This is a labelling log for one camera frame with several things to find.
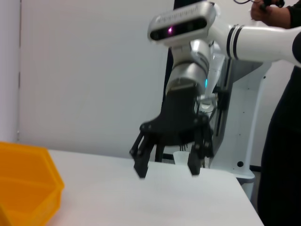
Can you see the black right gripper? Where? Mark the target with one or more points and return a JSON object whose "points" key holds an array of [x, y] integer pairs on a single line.
{"points": [[178, 117]]}

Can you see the black handheld controller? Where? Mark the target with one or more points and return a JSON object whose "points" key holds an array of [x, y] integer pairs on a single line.
{"points": [[272, 2]]}

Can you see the operator forearm black sleeve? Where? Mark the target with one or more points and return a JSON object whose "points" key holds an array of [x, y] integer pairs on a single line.
{"points": [[295, 16]]}

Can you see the operator bare hand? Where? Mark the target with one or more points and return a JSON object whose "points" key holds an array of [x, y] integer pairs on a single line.
{"points": [[270, 15]]}

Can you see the translucent plastic cup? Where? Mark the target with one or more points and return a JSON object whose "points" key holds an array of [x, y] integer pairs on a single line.
{"points": [[181, 158]]}

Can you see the white robot torso column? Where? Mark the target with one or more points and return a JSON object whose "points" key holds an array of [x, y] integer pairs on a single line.
{"points": [[247, 117]]}

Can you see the operator torso black clothes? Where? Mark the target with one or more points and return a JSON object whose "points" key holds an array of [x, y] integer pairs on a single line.
{"points": [[282, 153]]}

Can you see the yellow plastic storage bin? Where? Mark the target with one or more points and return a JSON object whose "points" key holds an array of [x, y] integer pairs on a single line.
{"points": [[26, 188]]}

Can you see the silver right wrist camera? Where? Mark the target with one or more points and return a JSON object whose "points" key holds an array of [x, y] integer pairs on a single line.
{"points": [[181, 26]]}

